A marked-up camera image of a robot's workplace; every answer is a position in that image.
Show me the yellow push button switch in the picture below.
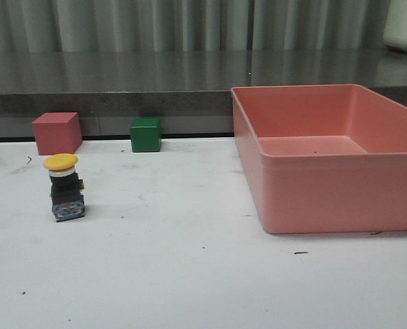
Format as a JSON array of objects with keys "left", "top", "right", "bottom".
[{"left": 43, "top": 154, "right": 85, "bottom": 222}]

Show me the green cube block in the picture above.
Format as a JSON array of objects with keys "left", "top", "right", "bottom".
[{"left": 129, "top": 118, "right": 161, "bottom": 153}]

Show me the grey stone counter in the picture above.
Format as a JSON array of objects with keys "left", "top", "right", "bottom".
[{"left": 0, "top": 49, "right": 407, "bottom": 140}]

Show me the pink plastic bin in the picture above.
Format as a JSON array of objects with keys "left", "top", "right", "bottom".
[{"left": 232, "top": 84, "right": 407, "bottom": 234}]

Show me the pink cube block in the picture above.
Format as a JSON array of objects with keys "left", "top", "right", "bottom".
[{"left": 32, "top": 112, "right": 82, "bottom": 156}]

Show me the white appliance on counter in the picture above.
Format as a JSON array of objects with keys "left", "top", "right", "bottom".
[{"left": 383, "top": 0, "right": 407, "bottom": 52}]

